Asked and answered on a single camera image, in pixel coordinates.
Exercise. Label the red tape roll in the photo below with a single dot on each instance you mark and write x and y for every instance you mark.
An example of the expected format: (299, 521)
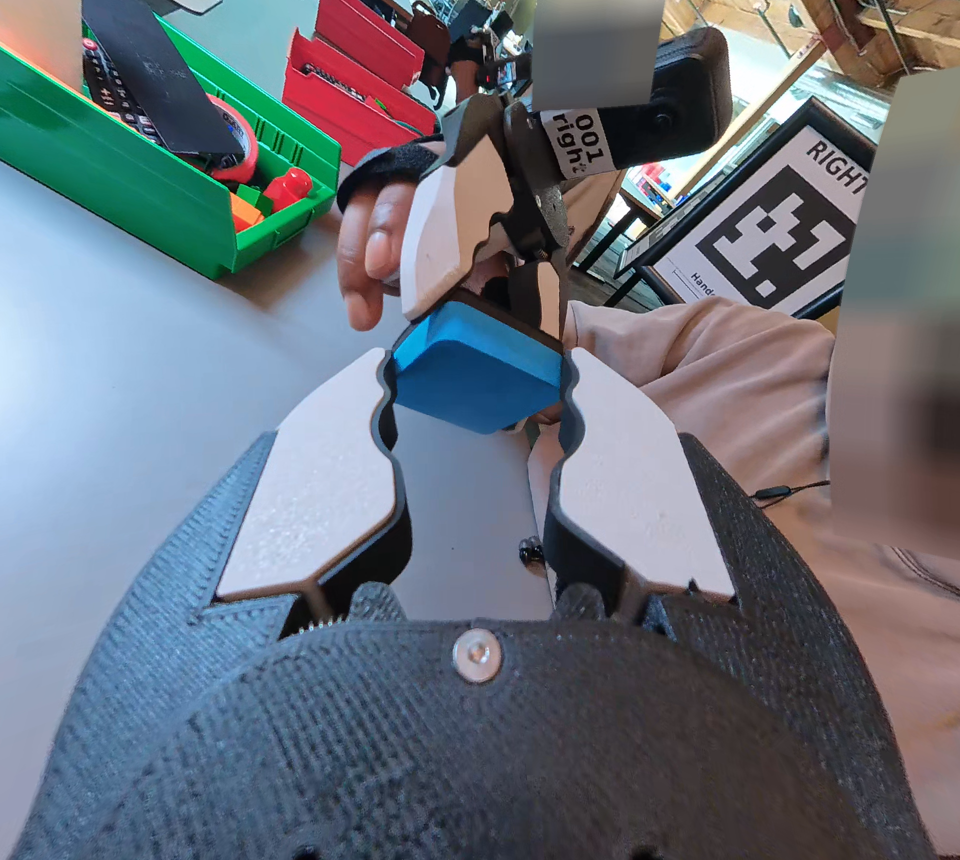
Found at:
(247, 155)

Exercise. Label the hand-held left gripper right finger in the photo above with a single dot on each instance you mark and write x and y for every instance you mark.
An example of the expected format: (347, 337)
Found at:
(637, 500)

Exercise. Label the black remote control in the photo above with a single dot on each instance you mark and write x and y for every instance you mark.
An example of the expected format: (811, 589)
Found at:
(112, 102)

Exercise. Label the red toy figure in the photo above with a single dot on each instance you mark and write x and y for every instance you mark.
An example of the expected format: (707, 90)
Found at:
(289, 189)

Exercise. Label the framed marker sign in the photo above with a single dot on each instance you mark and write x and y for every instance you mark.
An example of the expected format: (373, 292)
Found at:
(787, 237)

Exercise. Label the red plastic bin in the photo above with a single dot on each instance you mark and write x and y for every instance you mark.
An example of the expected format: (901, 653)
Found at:
(367, 27)
(337, 117)

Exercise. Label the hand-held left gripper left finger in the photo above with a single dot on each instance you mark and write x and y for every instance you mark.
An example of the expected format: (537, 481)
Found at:
(315, 500)

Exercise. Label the person's right hand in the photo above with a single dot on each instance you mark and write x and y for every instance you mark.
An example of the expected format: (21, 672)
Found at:
(367, 237)

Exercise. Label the blue black foam block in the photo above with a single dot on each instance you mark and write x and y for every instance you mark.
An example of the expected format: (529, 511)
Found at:
(472, 372)

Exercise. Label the black flat pad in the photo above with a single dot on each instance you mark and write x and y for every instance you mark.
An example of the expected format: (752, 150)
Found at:
(150, 72)

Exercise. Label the person's beige sweatshirt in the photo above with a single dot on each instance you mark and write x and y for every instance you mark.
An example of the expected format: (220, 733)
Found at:
(900, 650)

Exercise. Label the orange plastic bar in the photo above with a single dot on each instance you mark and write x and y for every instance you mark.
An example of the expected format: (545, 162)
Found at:
(246, 215)

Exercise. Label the green plastic bin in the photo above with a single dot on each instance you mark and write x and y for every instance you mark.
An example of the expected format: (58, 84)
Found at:
(150, 200)

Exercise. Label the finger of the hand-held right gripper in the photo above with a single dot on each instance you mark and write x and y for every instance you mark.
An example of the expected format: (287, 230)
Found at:
(544, 297)
(442, 230)

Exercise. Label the person's right forearm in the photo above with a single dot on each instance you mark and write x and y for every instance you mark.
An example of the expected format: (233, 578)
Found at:
(712, 365)

